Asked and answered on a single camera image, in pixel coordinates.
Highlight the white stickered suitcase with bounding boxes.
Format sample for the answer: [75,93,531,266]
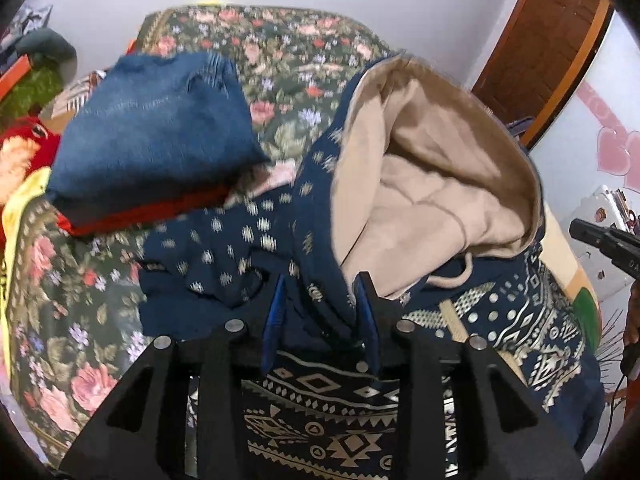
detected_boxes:
[568,185,639,301]

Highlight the navy patterned hooded jacket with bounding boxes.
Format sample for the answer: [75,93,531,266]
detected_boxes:
[139,55,604,479]

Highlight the white sliding wardrobe door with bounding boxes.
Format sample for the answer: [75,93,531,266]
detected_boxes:
[532,12,639,314]

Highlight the grey green cushion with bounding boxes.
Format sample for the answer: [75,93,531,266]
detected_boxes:
[14,28,77,82]

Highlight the green patterned storage box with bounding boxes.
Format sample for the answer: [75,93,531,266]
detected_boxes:
[0,65,63,129]

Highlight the folded red garment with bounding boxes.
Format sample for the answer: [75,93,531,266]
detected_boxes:
[56,184,230,236]

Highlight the pile of clutter clothes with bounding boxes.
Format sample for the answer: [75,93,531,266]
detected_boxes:
[0,4,53,54]

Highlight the folded blue jeans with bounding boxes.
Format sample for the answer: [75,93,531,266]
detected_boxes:
[46,52,269,224]

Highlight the yellow curved headboard object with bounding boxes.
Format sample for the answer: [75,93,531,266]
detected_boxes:
[195,0,228,6]

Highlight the tan cartoon fleece blanket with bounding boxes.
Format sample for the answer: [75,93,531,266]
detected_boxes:
[541,203,603,352]

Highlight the brown wooden door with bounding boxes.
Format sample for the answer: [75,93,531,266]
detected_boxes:
[473,0,613,148]

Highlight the orange box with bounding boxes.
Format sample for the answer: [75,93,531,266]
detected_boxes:
[0,55,32,100]

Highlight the red yellow plush toy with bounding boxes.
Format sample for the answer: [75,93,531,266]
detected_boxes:
[0,115,62,256]

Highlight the dark floral quilt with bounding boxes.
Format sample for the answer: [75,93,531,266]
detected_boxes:
[3,6,388,465]

